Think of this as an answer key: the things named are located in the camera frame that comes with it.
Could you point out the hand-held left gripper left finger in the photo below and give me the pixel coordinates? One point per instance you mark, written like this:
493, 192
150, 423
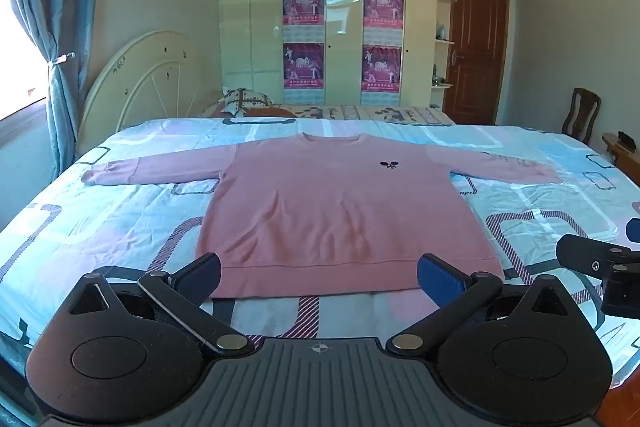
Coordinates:
201, 273

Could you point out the white corner shelf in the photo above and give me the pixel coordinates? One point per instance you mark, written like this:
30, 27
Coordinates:
444, 42

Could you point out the bed with patterned blue sheet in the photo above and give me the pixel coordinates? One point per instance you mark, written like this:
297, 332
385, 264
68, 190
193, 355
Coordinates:
125, 217

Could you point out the pink sweater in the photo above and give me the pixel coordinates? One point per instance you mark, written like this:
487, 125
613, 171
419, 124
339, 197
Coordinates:
345, 217

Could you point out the blue curtain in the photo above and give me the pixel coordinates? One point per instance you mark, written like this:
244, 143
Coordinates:
55, 7

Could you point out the small dark object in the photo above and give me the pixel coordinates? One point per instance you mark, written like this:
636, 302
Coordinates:
624, 137

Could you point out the wooden side table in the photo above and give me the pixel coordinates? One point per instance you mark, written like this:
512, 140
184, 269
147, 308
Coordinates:
622, 157

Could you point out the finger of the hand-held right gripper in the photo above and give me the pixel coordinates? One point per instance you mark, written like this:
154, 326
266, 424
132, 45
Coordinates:
622, 297
580, 252

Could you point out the curtain tieback hook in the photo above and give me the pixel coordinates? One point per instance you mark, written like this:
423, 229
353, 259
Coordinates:
64, 57

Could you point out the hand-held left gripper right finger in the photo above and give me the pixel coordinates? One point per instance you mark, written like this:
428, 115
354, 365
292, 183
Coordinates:
434, 273

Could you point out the patterned pillow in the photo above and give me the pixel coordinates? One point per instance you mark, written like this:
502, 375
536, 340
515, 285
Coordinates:
245, 99

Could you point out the pink wall poster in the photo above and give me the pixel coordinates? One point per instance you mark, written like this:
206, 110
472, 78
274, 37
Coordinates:
303, 67
383, 7
381, 69
303, 4

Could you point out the cream round headboard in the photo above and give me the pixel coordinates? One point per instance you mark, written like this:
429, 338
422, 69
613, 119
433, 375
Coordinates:
145, 77

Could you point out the teal vase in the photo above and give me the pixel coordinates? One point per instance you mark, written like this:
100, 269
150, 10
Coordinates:
441, 32

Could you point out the cream floral bed sheet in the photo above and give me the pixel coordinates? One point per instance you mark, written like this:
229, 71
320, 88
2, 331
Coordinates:
360, 112

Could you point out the brown wooden door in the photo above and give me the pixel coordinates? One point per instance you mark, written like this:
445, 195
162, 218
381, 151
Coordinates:
475, 47

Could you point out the wooden chair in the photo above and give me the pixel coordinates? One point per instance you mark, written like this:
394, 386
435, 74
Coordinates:
580, 112

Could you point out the window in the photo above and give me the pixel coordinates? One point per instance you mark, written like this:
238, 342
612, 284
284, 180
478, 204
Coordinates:
20, 57

